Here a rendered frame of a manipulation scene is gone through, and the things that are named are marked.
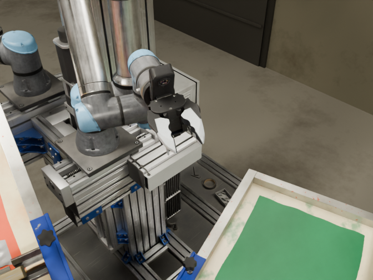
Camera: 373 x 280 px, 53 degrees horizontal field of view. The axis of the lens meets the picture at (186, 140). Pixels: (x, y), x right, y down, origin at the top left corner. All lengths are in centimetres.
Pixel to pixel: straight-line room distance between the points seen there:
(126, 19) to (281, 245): 92
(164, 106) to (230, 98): 310
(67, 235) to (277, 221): 138
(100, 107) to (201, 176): 181
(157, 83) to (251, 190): 95
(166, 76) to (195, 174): 200
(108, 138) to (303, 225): 79
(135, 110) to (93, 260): 149
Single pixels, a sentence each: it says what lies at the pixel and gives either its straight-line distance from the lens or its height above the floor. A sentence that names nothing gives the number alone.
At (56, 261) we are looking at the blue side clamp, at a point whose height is 123.
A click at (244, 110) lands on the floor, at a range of 368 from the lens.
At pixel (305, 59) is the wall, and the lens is 411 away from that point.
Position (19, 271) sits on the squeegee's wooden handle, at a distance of 104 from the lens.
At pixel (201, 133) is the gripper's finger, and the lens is 69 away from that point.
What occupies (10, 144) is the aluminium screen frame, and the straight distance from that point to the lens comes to 120.
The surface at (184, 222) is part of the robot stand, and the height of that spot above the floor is 21.
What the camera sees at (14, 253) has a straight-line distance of 115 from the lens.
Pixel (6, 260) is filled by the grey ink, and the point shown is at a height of 123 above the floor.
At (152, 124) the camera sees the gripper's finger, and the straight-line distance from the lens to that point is 72.
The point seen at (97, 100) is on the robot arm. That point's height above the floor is 160.
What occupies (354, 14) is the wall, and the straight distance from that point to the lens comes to 375.
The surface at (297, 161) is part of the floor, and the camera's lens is 321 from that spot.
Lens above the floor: 211
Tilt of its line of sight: 40 degrees down
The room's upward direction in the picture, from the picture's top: straight up
